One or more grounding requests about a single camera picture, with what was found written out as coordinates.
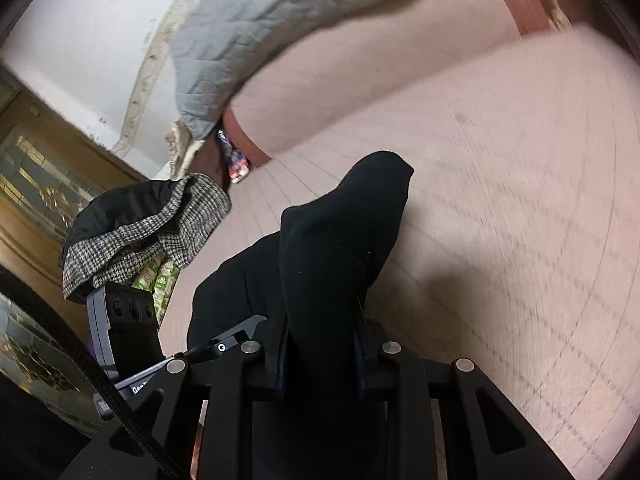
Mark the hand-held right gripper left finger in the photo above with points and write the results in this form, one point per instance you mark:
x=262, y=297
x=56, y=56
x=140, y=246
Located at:
x=270, y=375

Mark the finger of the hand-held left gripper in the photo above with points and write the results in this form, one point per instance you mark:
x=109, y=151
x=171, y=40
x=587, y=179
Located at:
x=220, y=346

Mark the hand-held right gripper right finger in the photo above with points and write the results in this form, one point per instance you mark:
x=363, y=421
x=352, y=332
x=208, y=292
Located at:
x=370, y=375

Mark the black pants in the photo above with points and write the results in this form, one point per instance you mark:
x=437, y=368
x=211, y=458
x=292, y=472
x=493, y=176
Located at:
x=330, y=240

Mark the green patterned cloth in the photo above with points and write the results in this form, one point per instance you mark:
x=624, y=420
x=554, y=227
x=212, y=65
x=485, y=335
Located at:
x=160, y=280

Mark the houndstooth coat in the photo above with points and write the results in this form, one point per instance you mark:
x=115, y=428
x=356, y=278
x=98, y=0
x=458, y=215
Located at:
x=195, y=220

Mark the wooden door with glass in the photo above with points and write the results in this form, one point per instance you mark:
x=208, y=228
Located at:
x=30, y=255

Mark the cream cloth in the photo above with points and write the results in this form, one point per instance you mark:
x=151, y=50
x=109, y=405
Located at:
x=181, y=152

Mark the colourful small packet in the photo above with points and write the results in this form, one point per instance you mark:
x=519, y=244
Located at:
x=235, y=160

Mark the grey quilted blanket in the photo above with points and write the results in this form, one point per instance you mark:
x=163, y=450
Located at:
x=260, y=35

